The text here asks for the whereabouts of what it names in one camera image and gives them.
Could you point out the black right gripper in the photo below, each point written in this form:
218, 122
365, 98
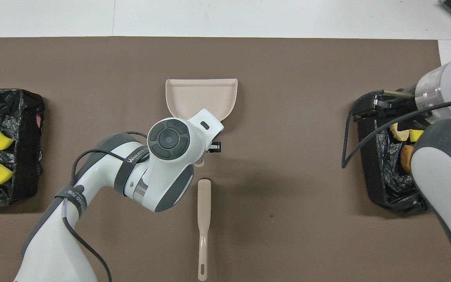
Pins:
395, 103

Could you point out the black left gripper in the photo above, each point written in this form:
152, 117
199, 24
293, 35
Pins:
214, 147

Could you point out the striped croissant toy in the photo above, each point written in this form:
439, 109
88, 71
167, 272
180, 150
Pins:
399, 134

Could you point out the beige plastic dustpan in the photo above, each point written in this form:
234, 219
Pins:
202, 98

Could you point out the green and yellow sponge piece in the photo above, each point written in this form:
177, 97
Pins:
415, 135

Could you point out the beige hand brush black bristles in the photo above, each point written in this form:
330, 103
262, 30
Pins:
204, 203

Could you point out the brown round bread toy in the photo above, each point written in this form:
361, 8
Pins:
406, 158

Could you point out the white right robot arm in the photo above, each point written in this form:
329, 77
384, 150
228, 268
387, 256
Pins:
441, 172

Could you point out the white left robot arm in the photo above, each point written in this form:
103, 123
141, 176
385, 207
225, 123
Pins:
163, 156

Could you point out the black bag lined bin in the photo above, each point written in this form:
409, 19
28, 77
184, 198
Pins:
386, 184

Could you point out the black bagged bin pink spot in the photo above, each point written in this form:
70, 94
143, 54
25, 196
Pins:
18, 117

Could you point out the brown table mat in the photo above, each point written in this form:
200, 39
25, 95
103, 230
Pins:
288, 196

